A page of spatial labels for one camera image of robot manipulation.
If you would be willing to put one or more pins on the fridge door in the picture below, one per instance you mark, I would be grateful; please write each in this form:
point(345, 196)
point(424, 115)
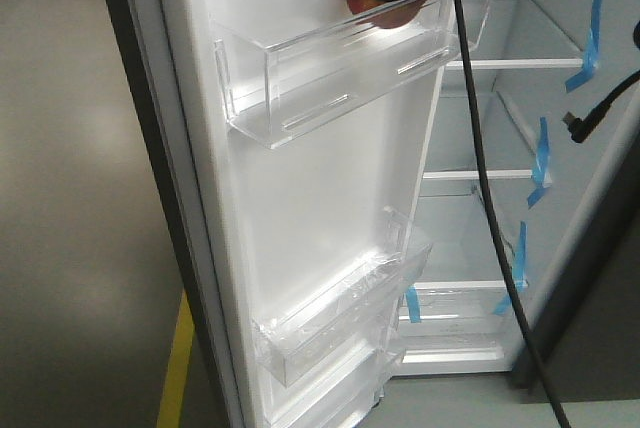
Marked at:
point(257, 231)

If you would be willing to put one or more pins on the dark grey side-by-side fridge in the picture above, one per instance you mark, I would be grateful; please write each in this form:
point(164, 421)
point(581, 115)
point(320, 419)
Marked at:
point(558, 98)

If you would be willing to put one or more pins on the clear fridge crisper drawer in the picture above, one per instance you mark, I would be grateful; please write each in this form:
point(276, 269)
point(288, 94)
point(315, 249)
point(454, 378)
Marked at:
point(453, 308)

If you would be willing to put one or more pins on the clear middle door bin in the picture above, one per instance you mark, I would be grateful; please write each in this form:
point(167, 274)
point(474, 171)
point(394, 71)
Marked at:
point(275, 94)

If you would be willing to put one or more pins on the clear door bin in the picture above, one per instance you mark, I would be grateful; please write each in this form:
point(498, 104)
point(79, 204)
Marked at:
point(275, 94)
point(292, 346)

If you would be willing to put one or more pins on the clear lower door bin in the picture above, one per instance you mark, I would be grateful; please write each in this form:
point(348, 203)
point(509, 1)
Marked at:
point(292, 346)

